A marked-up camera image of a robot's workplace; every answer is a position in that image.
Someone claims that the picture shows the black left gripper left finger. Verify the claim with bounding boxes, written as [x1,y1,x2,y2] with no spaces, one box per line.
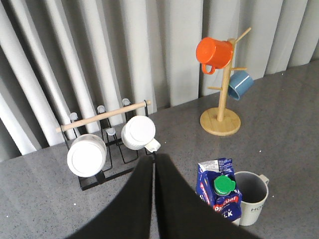
[68,156,153,239]

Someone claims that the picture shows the white smooth mug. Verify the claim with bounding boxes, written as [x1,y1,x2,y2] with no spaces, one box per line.
[67,134,107,177]

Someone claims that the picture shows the white ribbed mug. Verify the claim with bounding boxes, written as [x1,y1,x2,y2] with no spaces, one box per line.
[121,116,160,152]

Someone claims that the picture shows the black wire mug rack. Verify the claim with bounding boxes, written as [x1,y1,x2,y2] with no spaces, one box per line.
[56,100,155,191]

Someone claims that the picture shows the grey white curtain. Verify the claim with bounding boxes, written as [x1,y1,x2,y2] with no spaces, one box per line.
[0,0,319,161]

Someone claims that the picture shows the cream HOME mug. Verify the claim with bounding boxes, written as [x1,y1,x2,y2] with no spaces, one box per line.
[235,171,269,226]

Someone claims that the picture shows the blue mug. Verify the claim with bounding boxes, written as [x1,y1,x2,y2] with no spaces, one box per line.
[228,71,254,101]

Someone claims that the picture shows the blue white milk carton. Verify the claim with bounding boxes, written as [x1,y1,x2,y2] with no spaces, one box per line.
[195,158,242,225]

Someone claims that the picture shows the orange mug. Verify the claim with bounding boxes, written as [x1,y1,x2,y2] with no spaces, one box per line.
[196,37,234,75]

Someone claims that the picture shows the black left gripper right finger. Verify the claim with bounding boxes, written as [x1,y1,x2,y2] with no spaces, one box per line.
[155,153,257,239]

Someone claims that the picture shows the wooden mug tree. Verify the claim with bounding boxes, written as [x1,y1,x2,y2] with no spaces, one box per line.
[200,27,251,136]

